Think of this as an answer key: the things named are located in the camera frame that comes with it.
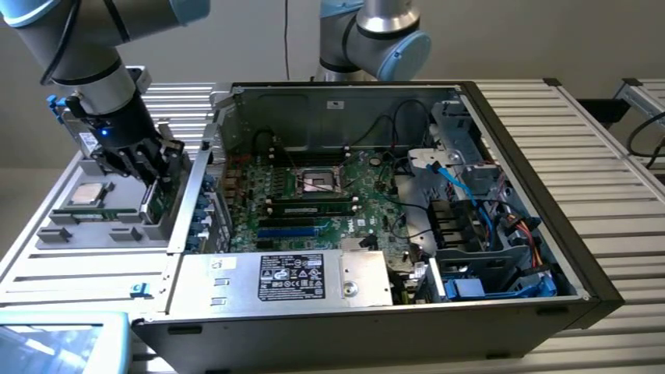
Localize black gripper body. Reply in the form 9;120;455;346
83;91;162;153

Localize green graphics card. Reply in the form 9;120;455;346
138;121;186;228

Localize silver CPU chip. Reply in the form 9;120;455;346
68;182;114;206

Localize green RAM stick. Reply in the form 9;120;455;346
49;208;139;220

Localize grey parts rack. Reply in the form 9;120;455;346
32;112;209;251

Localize black expansion slot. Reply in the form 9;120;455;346
257;216;318;229

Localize CPU socket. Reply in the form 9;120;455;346
290;166;347;195

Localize blue expansion slot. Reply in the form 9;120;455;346
255;226;318;240

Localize black installed RAM stick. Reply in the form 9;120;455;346
266;197;361;218

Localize green motherboard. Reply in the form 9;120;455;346
219;149;419;270

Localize silver power supply unit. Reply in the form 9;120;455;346
174;249;394;314

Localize teach pendant with screen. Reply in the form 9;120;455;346
0;310;131;374

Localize grey metal disk bay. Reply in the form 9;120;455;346
403;98;551;281

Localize black open PC case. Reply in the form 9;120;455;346
129;79;625;362

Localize blue disk caddy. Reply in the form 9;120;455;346
442;271;561;302

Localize thin black hanging cable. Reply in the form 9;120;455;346
282;0;291;79

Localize black looped case wire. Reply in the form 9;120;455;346
355;98;433;152

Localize blue data wire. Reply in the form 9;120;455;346
423;160;502;252

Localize coloured power wire bundle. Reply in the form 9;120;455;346
497;212;545;276

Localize thick black cable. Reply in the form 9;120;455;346
626;110;665;169

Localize aluminium frame profile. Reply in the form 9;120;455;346
611;77;665;129

